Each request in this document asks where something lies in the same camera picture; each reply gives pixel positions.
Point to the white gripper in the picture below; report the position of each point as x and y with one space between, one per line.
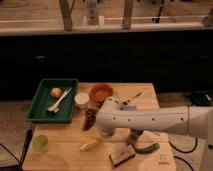
107 135

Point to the yellow banana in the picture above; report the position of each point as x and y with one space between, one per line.
87 146

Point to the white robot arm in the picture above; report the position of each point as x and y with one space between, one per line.
194 121

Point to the metal cup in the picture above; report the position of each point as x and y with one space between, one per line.
135 134

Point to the white small cup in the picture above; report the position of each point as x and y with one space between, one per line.
82 100

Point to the green plastic cup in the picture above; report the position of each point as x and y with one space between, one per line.
40 143

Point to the dark red grape bunch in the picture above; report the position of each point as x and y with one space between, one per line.
90 118

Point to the black rectangular box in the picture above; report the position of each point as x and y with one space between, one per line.
121 155

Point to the blue sponge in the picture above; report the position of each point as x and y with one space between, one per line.
129 108

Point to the orange bowl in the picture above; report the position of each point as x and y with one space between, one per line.
100 92

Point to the light blue cloth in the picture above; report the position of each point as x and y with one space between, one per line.
155 133

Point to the green cucumber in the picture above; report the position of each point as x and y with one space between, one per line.
147 150

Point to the white plastic fork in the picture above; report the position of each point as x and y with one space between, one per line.
54 108

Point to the orange fruit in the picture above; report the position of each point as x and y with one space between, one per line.
56 92

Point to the green plastic tray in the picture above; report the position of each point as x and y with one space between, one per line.
38 112

